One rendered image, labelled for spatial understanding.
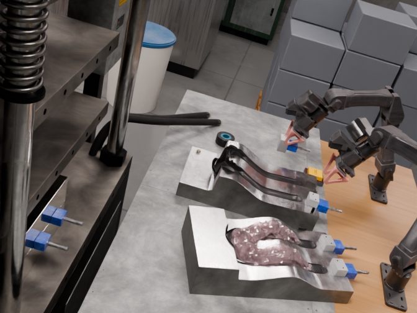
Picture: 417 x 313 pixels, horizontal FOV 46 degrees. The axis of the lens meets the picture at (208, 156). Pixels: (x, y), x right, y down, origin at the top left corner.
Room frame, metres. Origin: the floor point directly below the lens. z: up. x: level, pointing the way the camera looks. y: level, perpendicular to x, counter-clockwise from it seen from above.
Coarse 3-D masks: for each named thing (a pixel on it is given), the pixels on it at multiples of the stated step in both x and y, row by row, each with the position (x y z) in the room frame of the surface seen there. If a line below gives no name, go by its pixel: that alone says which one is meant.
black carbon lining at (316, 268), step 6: (234, 228) 1.24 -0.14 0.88; (228, 234) 1.21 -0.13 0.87; (228, 240) 1.13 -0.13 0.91; (300, 240) 1.31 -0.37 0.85; (306, 240) 1.31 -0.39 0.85; (300, 246) 1.27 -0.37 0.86; (306, 246) 1.29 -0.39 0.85; (312, 246) 1.30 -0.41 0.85; (312, 264) 1.21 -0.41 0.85; (318, 264) 1.21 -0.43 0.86; (312, 270) 1.18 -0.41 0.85; (318, 270) 1.19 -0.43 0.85; (324, 270) 1.20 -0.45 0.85
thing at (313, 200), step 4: (308, 196) 1.49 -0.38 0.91; (312, 196) 1.49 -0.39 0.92; (316, 196) 1.50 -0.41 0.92; (308, 200) 1.47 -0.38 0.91; (312, 200) 1.46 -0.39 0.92; (316, 200) 1.47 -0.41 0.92; (320, 200) 1.50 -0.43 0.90; (324, 200) 1.51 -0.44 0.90; (308, 204) 1.46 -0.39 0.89; (312, 204) 1.46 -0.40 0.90; (316, 204) 1.46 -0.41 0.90; (320, 204) 1.47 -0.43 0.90; (324, 204) 1.48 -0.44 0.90; (316, 208) 1.47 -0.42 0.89; (320, 208) 1.47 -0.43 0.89; (324, 208) 1.47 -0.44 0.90; (328, 208) 1.47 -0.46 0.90; (332, 208) 1.48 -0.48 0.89; (324, 212) 1.47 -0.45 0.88; (340, 212) 1.48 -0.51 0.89
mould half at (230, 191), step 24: (240, 144) 1.67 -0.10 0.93; (192, 168) 1.53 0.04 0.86; (264, 168) 1.63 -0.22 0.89; (192, 192) 1.42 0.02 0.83; (216, 192) 1.42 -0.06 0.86; (240, 192) 1.42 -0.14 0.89; (288, 192) 1.52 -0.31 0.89; (312, 192) 1.56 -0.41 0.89; (264, 216) 1.42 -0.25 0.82; (288, 216) 1.42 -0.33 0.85; (312, 216) 1.42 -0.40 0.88
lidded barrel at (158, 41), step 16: (160, 32) 3.59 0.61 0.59; (144, 48) 3.31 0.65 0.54; (160, 48) 3.37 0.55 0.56; (144, 64) 3.32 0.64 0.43; (160, 64) 3.41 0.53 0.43; (112, 80) 3.37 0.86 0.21; (144, 80) 3.34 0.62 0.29; (160, 80) 3.46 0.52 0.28; (112, 96) 3.36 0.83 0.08; (144, 96) 3.37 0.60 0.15; (144, 112) 3.40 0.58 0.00
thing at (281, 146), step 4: (280, 136) 1.79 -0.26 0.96; (284, 136) 1.79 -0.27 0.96; (280, 140) 1.76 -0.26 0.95; (284, 140) 1.76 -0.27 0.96; (292, 140) 1.80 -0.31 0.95; (280, 144) 1.76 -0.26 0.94; (284, 144) 1.76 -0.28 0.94; (292, 144) 1.77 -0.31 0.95; (296, 144) 1.78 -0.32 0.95; (280, 148) 1.76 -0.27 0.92; (284, 148) 1.76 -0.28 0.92; (288, 148) 1.76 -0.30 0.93; (292, 148) 1.76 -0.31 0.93; (296, 148) 1.76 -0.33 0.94; (300, 148) 1.78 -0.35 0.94; (304, 148) 1.78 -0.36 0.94; (284, 152) 1.76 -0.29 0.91
